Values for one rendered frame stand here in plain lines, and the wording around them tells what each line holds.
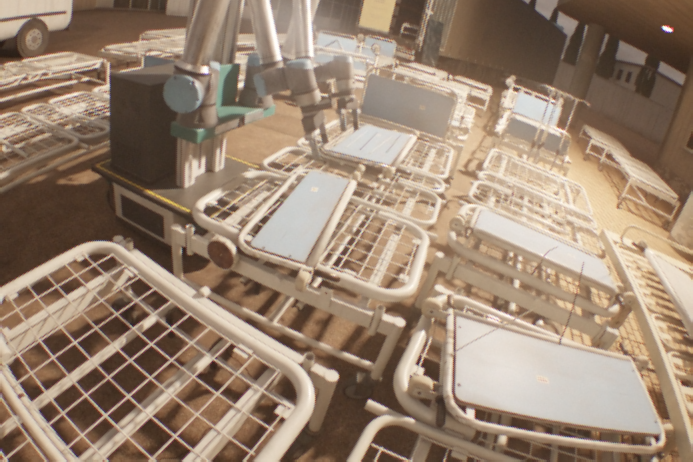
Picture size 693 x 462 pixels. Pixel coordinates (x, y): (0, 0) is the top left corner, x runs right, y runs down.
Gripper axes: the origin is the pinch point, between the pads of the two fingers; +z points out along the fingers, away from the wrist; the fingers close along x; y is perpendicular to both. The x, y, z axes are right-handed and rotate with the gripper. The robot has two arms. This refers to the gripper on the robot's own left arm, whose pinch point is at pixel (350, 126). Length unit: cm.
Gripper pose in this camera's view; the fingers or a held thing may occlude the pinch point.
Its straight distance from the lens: 179.6
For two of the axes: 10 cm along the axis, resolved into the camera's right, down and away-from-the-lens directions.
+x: 4.6, -2.2, 8.6
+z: 1.0, 9.8, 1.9
